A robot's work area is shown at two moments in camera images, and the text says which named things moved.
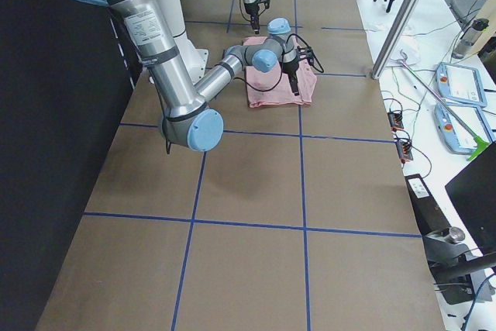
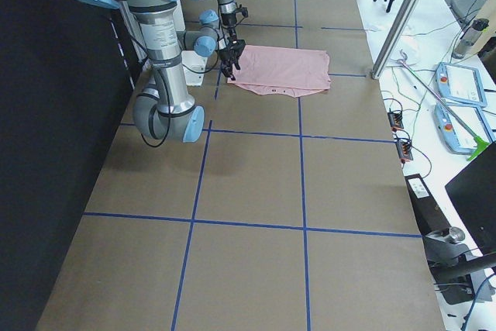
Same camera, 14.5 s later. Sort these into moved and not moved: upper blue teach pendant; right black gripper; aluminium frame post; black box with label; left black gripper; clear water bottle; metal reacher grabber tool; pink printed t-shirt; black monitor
Moved: right black gripper; left black gripper; pink printed t-shirt
Not moved: upper blue teach pendant; aluminium frame post; black box with label; black monitor; clear water bottle; metal reacher grabber tool
